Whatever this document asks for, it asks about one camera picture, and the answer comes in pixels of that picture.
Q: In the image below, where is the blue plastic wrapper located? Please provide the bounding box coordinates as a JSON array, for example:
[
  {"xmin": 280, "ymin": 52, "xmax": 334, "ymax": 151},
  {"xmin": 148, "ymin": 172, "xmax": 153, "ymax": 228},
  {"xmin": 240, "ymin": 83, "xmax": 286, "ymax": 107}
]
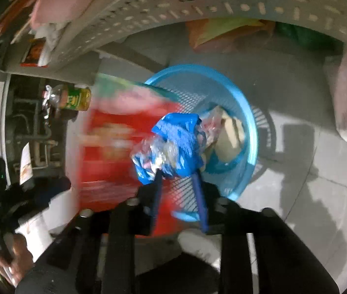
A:
[{"xmin": 130, "ymin": 113, "xmax": 207, "ymax": 184}]

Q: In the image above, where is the red cartoon drink can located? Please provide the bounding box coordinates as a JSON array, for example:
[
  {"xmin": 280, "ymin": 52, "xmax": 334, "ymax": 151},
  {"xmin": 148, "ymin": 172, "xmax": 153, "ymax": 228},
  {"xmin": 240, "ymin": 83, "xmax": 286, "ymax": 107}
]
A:
[{"xmin": 77, "ymin": 73, "xmax": 187, "ymax": 236}]

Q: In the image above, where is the red booklet on shelf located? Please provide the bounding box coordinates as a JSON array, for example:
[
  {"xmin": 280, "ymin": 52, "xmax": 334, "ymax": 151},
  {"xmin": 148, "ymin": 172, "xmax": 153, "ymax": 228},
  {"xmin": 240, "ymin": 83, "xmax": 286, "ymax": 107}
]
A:
[{"xmin": 20, "ymin": 38, "xmax": 46, "ymax": 67}]

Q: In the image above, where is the cooking oil bottle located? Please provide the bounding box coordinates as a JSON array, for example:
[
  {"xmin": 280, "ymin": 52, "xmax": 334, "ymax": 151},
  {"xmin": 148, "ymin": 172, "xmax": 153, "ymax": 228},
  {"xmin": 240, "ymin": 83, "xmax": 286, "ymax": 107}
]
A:
[{"xmin": 42, "ymin": 84, "xmax": 91, "ymax": 111}]

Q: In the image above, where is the blue mesh trash basket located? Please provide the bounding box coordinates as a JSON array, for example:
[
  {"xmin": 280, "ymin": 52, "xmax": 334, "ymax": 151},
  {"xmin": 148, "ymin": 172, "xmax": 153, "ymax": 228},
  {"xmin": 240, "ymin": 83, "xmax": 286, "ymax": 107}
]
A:
[{"xmin": 143, "ymin": 64, "xmax": 259, "ymax": 222}]

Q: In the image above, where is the person left hand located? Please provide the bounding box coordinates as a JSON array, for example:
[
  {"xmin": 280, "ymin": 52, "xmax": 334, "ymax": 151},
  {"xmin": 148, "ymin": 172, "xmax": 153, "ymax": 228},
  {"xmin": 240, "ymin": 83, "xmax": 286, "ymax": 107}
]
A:
[{"xmin": 0, "ymin": 234, "xmax": 34, "ymax": 287}]

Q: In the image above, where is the perforated metal shelf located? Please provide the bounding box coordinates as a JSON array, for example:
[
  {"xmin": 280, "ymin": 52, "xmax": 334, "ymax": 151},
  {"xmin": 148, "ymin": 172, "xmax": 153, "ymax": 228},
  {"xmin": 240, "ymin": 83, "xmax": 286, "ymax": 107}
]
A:
[{"xmin": 50, "ymin": 0, "xmax": 347, "ymax": 69}]

